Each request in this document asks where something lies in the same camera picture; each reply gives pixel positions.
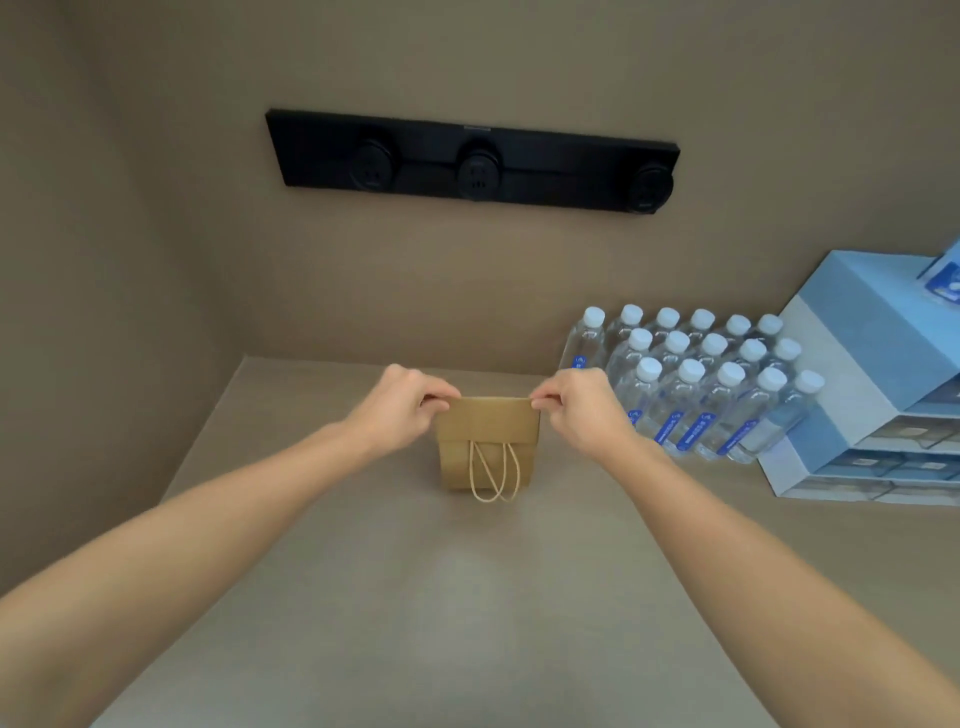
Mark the person's right hand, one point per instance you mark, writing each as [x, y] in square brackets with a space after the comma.
[585, 409]

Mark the person's left hand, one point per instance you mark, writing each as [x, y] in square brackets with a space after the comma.
[394, 411]

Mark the person's left thumb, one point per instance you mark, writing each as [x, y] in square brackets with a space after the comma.
[436, 403]

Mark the person's right thumb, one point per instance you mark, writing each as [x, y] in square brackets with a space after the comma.
[547, 405]

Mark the brown paper bag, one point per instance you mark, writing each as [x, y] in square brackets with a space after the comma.
[489, 442]

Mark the person's right forearm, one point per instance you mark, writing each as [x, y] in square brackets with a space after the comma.
[780, 570]

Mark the person's left forearm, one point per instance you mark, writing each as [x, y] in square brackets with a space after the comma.
[180, 555]

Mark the group of water bottles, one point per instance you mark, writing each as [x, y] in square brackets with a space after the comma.
[690, 382]

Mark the blue and white box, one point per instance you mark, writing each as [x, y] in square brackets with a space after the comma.
[862, 345]
[862, 469]

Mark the small blue printed carton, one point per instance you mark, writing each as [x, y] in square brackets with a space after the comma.
[943, 274]

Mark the black power socket rail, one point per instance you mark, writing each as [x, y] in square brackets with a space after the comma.
[472, 165]

